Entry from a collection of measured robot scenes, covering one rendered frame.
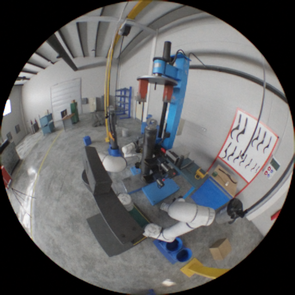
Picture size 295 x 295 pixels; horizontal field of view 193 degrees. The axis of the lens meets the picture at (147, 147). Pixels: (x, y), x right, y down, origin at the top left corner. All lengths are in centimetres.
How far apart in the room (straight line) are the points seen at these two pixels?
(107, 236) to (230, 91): 366
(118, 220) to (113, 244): 99
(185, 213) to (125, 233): 35
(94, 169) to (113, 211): 11
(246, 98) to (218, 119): 109
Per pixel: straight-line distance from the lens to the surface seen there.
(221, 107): 283
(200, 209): 53
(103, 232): 122
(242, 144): 277
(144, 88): 122
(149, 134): 134
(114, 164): 61
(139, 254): 206
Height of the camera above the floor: 199
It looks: 34 degrees down
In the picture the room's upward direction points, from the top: 7 degrees clockwise
